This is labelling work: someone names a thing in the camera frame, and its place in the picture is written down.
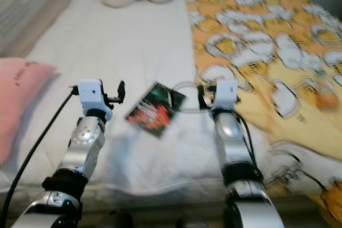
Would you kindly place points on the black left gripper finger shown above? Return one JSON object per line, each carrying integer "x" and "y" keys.
{"x": 121, "y": 91}

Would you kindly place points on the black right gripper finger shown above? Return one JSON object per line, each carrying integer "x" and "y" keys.
{"x": 201, "y": 94}

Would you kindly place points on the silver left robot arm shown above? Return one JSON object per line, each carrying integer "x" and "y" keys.
{"x": 83, "y": 148}

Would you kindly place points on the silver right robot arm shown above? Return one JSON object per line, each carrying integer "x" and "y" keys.
{"x": 232, "y": 137}

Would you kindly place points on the dark red printed book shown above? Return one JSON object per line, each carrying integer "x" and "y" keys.
{"x": 154, "y": 110}

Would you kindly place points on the white bed mattress with sheet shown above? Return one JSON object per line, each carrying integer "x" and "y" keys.
{"x": 112, "y": 41}

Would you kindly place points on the orange cartoon print blanket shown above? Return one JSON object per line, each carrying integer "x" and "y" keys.
{"x": 267, "y": 41}

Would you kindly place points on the pink pillow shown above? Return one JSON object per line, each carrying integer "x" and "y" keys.
{"x": 21, "y": 105}

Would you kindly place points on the grey printed fabric panel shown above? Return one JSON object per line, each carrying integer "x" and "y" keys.
{"x": 24, "y": 9}

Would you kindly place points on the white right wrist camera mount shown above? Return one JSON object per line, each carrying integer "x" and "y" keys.
{"x": 225, "y": 94}

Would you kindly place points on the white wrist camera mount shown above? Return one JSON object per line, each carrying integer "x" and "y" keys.
{"x": 93, "y": 99}
{"x": 225, "y": 94}

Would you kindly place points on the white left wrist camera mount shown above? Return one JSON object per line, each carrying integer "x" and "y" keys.
{"x": 93, "y": 99}

